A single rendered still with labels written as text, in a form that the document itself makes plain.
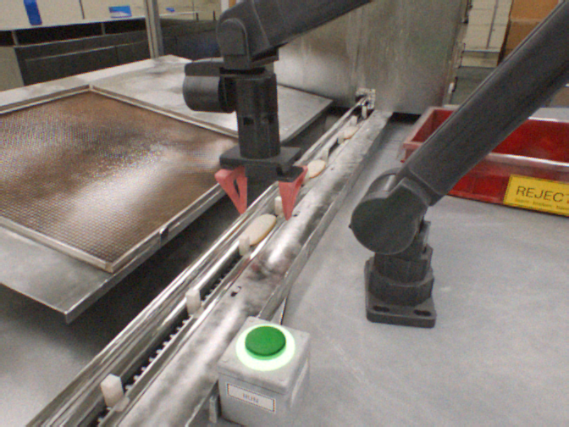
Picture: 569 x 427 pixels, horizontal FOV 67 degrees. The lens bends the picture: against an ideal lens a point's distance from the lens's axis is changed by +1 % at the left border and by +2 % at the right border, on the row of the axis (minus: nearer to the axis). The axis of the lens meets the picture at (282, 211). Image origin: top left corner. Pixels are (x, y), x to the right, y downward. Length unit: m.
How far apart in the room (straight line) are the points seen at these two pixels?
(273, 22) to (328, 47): 0.86
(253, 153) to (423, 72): 0.84
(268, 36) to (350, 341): 0.37
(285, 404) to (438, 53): 1.09
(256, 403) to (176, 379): 0.08
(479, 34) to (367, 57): 6.33
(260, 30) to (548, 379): 0.50
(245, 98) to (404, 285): 0.31
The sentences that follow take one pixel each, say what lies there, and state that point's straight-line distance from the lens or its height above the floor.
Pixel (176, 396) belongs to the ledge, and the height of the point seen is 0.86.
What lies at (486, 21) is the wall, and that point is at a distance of 7.63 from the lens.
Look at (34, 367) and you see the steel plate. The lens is 0.58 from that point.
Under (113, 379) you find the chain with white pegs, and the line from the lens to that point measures 0.46.
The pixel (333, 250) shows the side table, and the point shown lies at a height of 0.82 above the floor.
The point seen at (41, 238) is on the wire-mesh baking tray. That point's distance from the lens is 0.63.
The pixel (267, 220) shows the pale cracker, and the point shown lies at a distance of 0.70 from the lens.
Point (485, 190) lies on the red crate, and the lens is 0.92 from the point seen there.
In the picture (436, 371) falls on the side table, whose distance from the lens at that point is 0.54.
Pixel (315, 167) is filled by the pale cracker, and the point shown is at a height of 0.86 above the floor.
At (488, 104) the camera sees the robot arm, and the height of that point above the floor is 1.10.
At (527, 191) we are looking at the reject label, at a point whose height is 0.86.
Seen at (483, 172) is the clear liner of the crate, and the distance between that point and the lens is 0.89.
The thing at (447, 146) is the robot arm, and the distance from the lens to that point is 0.49.
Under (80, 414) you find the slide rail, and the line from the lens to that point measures 0.48.
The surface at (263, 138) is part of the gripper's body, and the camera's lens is 0.56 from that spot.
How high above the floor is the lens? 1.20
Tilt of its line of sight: 28 degrees down
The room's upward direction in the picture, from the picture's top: straight up
